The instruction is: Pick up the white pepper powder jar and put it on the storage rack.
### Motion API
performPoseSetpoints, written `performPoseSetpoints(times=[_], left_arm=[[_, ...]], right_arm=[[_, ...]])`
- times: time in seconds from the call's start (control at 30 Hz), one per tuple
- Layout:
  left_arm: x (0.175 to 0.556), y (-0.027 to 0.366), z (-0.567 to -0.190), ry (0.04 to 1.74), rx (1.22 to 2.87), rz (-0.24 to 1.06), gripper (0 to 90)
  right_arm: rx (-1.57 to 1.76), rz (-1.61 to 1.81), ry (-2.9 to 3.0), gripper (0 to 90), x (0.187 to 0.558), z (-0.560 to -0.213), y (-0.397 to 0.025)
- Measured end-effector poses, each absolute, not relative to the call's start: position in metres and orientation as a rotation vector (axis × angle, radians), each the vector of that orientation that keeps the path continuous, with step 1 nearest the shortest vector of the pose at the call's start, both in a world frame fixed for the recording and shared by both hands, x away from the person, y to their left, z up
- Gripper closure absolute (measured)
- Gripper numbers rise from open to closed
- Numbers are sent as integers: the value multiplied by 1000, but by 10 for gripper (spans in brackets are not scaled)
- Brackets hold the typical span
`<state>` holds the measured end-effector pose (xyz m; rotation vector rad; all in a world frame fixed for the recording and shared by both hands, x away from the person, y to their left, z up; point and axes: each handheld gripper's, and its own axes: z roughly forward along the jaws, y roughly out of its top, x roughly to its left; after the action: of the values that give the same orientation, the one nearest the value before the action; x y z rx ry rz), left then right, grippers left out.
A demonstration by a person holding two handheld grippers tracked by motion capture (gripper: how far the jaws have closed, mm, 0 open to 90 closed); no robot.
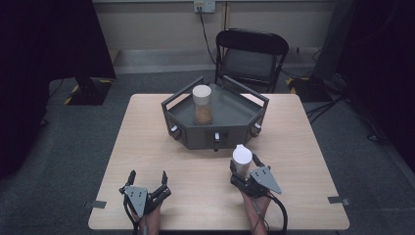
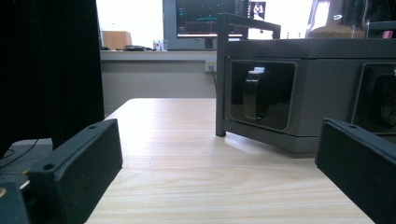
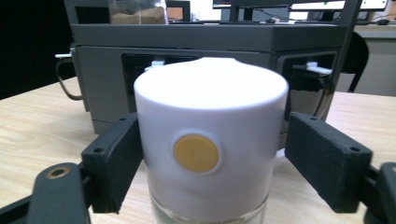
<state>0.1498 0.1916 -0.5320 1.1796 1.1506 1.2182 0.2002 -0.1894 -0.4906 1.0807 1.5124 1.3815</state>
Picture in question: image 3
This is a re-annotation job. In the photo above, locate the computer monitor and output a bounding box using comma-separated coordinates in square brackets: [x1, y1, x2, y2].
[288, 0, 389, 12]

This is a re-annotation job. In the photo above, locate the dark pentagonal camera rig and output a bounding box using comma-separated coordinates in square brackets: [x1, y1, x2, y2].
[54, 0, 364, 135]

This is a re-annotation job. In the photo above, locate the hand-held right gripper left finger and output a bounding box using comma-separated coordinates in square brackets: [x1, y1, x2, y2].
[81, 112, 145, 215]

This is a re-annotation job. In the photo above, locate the white paper cup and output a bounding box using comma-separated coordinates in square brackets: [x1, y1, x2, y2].
[134, 56, 290, 224]

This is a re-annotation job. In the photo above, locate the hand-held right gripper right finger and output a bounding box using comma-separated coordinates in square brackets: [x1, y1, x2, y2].
[284, 111, 374, 215]

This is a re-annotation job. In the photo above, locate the black folding chair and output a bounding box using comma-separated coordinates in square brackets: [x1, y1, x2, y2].
[337, 31, 370, 93]

